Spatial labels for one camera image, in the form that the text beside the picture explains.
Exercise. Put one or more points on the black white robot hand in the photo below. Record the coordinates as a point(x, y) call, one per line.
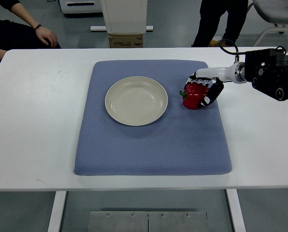
point(214, 78)

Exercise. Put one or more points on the red bell pepper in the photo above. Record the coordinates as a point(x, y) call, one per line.
point(193, 95)

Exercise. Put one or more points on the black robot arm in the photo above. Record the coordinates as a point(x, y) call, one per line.
point(266, 70)

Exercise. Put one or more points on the cream round plate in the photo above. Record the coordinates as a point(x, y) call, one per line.
point(136, 101)

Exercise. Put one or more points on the tan work boot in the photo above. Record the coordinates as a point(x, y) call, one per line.
point(215, 43)

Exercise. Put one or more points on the standing person dark trousers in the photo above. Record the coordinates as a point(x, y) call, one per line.
point(210, 14)

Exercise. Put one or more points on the white chair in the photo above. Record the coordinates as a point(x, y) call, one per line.
point(274, 12)

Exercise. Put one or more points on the blue textured mat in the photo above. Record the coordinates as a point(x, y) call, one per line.
point(181, 142)

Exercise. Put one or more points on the cardboard box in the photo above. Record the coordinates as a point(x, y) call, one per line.
point(126, 40)

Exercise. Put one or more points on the white table right leg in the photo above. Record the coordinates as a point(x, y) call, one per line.
point(235, 211)

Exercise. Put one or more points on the white table leg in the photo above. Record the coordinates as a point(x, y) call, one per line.
point(57, 211)
point(235, 211)

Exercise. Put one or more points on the white appliance with slot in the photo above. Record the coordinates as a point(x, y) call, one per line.
point(80, 6)

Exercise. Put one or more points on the white table left leg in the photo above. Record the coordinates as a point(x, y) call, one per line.
point(57, 211)

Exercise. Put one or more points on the seated person left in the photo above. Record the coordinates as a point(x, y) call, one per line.
point(18, 36)

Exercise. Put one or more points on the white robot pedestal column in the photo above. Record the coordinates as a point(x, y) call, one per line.
point(124, 17)

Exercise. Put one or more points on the grey metal base plate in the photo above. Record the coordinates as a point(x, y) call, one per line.
point(151, 221)

